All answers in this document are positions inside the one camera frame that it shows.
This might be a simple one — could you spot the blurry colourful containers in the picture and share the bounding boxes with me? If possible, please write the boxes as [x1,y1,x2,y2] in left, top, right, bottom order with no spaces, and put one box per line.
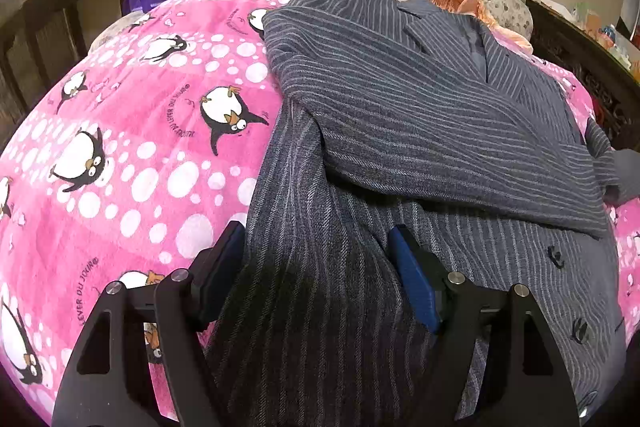
[540,0,640,75]

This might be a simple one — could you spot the dark wooden side shelf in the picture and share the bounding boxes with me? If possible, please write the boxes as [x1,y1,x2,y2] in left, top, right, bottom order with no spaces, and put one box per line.
[525,0,640,152]

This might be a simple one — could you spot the grey striped suit jacket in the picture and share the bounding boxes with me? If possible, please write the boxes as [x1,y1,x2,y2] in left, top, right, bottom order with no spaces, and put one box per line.
[202,0,640,427]

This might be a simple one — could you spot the pink penguin print blanket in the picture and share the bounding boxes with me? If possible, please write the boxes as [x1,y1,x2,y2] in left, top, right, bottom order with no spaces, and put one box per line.
[0,0,640,423]

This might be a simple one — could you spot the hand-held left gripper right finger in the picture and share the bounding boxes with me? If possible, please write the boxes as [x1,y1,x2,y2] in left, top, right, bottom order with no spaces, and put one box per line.
[387,224,583,427]

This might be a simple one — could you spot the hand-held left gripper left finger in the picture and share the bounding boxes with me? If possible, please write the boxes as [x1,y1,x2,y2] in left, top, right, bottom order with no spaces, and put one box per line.
[50,220,247,427]

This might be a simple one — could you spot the dark wooden chair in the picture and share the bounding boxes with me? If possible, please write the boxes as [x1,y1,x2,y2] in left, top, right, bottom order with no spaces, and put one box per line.
[0,0,126,148]

